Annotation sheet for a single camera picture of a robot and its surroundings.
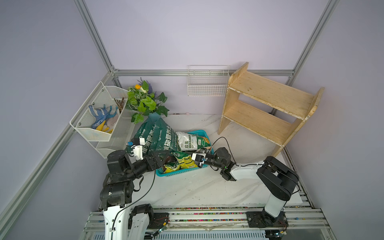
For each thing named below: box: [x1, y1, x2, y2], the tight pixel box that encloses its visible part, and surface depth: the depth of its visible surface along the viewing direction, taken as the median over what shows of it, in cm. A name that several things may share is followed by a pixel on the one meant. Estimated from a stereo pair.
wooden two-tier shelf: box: [217, 62, 325, 157], surface depth 78 cm
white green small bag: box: [176, 131, 212, 151], surface depth 87 cm
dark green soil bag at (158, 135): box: [132, 113, 181, 155], surface depth 80 cm
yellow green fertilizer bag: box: [163, 151, 198, 173], surface depth 78 cm
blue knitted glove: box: [88, 104, 108, 130], surface depth 73 cm
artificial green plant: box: [125, 77, 170, 124], surface depth 85 cm
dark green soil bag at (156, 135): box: [132, 117, 169, 160], surface depth 79 cm
